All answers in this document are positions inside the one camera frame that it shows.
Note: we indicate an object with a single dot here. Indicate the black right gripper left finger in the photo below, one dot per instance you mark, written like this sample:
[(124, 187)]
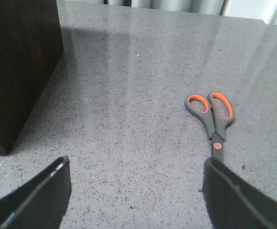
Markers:
[(40, 203)]

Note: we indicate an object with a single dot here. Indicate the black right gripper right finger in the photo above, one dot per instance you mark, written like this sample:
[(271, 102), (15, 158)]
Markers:
[(233, 203)]

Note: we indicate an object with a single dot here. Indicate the grey orange scissors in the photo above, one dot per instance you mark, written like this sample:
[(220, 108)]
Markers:
[(215, 125)]

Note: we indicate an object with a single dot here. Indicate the dark wooden drawer cabinet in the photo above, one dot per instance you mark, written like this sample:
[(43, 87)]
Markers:
[(31, 45)]

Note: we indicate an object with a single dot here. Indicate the white grey curtain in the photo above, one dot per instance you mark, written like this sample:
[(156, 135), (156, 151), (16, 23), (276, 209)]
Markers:
[(265, 10)]

